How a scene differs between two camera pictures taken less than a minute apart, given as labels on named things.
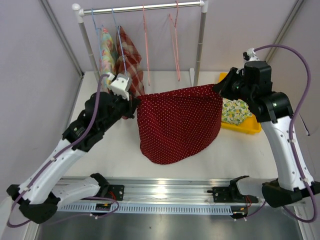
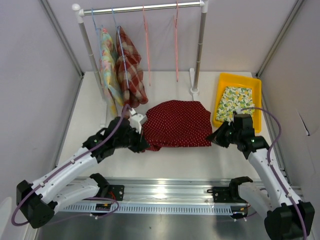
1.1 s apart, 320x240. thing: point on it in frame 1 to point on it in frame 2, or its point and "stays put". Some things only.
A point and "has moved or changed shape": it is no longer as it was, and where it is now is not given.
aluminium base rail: (127, 191) stays put
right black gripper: (223, 87) to (217, 137)
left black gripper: (131, 104) to (140, 144)
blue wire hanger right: (121, 42) stays put
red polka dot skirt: (177, 124) has moved or changed shape
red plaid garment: (129, 62) stays put
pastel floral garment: (108, 58) stays put
